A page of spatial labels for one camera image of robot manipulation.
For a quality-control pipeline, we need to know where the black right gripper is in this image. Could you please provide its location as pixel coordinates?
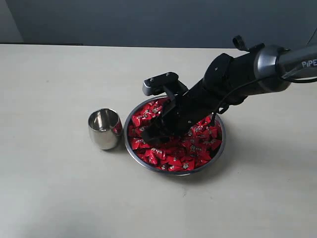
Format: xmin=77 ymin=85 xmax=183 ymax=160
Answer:
xmin=141 ymin=53 xmax=246 ymax=145

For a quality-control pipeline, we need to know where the stainless steel cup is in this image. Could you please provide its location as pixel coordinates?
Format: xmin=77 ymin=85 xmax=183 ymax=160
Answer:
xmin=88 ymin=108 xmax=123 ymax=150

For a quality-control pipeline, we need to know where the round metal bowl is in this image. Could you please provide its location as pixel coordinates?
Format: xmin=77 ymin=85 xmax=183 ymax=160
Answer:
xmin=123 ymin=95 xmax=226 ymax=177

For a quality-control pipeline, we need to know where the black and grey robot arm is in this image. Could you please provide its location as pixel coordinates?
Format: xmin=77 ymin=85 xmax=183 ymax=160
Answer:
xmin=141 ymin=44 xmax=317 ymax=145

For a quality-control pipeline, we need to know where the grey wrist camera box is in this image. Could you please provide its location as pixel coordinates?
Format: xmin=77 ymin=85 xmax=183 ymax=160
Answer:
xmin=142 ymin=72 xmax=179 ymax=96

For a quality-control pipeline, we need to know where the pile of red wrapped candies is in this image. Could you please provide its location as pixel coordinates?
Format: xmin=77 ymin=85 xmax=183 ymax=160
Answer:
xmin=127 ymin=97 xmax=222 ymax=172

